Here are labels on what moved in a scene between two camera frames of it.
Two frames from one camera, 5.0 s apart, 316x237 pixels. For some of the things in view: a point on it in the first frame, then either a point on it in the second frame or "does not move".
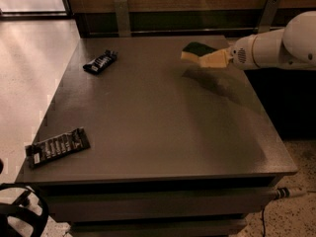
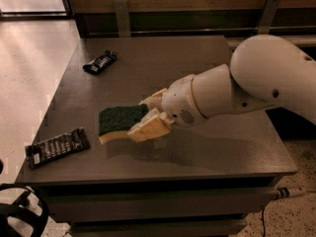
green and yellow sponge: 195,50 to 115,122
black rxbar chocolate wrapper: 57,147 does not move
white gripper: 241,55 to 180,103
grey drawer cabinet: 176,149 does not move
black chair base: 20,212 does not move
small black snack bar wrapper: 98,63 does not move
